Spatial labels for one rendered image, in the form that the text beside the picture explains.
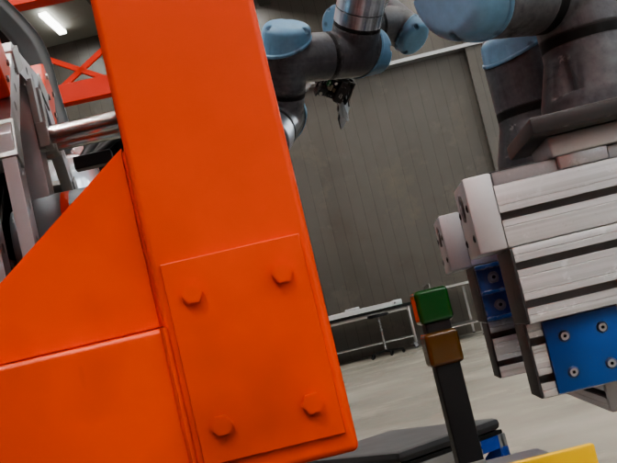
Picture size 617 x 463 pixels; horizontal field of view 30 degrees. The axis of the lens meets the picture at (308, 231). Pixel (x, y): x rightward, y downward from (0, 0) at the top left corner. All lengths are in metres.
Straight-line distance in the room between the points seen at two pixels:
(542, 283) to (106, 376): 0.51
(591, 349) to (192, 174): 0.53
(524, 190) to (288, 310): 0.36
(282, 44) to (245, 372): 0.71
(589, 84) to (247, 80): 0.42
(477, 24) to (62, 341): 0.57
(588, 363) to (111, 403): 0.57
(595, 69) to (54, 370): 0.70
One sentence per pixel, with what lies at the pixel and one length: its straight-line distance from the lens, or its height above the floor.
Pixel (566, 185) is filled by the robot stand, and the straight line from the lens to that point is 1.36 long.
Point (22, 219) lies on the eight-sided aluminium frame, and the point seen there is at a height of 0.85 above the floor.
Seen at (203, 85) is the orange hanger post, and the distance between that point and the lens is 1.16.
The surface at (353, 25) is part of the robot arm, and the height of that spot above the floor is 1.08.
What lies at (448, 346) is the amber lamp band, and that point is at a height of 0.59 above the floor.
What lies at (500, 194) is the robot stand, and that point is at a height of 0.75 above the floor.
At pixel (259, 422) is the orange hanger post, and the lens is 1.13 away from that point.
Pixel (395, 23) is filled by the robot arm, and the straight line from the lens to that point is 2.24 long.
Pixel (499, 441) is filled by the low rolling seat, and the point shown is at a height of 0.28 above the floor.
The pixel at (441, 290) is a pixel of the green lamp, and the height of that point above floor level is 0.65.
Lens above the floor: 0.64
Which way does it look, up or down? 5 degrees up
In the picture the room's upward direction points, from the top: 13 degrees counter-clockwise
